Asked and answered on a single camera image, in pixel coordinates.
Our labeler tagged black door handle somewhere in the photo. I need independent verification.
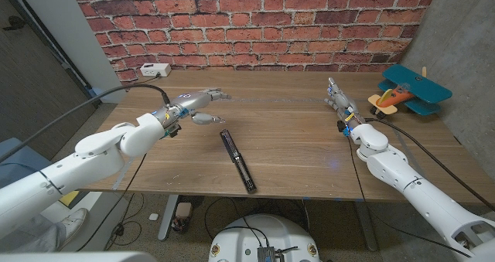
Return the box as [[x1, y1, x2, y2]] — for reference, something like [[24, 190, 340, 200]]
[[2, 15, 26, 32]]

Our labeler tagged table control box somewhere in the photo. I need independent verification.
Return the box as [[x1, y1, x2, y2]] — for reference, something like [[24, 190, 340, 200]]
[[172, 202, 193, 234]]

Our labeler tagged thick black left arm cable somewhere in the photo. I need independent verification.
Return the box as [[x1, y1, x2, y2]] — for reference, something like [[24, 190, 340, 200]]
[[0, 83, 171, 163]]

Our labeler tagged black stapler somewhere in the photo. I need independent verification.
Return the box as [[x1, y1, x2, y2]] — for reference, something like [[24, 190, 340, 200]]
[[219, 128, 258, 195]]

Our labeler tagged teal orange toy airplane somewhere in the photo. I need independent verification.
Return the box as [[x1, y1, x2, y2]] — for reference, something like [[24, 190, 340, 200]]
[[367, 63, 453, 120]]

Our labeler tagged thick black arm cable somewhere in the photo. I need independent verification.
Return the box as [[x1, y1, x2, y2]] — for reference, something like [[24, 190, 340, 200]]
[[365, 117, 495, 213], [0, 83, 171, 163]]

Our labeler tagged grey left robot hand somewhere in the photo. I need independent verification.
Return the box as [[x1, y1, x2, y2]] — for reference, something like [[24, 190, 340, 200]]
[[161, 87, 233, 125]]

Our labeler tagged dark grey door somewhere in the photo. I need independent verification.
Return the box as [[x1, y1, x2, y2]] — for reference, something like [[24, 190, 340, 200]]
[[0, 0, 97, 161]]

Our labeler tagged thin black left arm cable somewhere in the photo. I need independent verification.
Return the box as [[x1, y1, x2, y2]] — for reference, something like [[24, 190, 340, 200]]
[[77, 152, 148, 252]]

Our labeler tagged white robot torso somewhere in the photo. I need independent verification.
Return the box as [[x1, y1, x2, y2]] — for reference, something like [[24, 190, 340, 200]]
[[208, 214, 321, 262]]

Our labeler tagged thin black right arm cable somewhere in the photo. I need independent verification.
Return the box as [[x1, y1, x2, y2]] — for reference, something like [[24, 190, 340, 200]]
[[346, 137, 471, 258]]

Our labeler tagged grey module on torso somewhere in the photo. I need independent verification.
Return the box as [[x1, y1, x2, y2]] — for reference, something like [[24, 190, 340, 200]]
[[257, 246, 287, 262]]

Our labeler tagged blue plastic bin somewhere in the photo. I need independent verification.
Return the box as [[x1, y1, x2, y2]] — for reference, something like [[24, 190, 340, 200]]
[[0, 137, 55, 180]]

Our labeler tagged grey table leg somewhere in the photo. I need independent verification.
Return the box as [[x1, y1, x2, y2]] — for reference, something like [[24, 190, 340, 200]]
[[353, 199, 379, 252], [157, 194, 179, 242]]

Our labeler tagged black power strip cable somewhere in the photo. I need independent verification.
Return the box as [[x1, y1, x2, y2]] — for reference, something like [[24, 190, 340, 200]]
[[130, 74, 162, 87]]

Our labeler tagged white power strip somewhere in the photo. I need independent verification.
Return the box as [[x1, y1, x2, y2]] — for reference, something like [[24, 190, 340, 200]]
[[139, 63, 172, 78]]

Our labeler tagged white sneaker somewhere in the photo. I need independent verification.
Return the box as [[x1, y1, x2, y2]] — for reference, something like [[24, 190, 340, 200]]
[[57, 207, 89, 247]]

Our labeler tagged grey trouser leg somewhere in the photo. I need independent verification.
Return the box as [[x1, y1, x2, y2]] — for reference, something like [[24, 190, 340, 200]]
[[0, 213, 67, 253]]

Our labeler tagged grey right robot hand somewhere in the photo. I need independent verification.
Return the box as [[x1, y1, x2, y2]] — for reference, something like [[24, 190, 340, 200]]
[[323, 77, 367, 126]]

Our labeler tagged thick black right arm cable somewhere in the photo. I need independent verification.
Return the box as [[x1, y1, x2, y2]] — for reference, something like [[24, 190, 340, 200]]
[[365, 117, 495, 213]]

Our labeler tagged clear tape strip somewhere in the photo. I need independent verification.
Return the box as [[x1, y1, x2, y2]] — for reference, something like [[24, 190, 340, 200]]
[[111, 155, 136, 192]]

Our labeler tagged red brick printed backdrop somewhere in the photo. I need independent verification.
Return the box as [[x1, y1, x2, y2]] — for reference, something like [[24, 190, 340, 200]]
[[69, 0, 442, 91]]

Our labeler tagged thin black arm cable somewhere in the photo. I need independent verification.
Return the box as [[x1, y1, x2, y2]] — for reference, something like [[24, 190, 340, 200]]
[[346, 137, 471, 258], [77, 152, 148, 252]]

